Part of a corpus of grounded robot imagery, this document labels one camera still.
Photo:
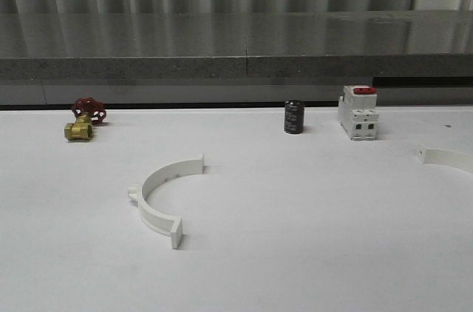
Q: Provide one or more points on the brass valve red handwheel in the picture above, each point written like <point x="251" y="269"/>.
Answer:
<point x="88" y="112"/>

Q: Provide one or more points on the white circuit breaker red switch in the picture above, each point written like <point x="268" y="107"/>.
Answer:
<point x="357" y="112"/>

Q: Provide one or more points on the white half pipe clamp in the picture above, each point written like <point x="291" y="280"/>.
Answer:
<point x="165" y="224"/>
<point x="446" y="157"/>

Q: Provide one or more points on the black cylindrical capacitor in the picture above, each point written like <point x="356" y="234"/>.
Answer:
<point x="294" y="117"/>

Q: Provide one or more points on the grey stone ledge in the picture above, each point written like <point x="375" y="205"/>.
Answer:
<point x="321" y="48"/>

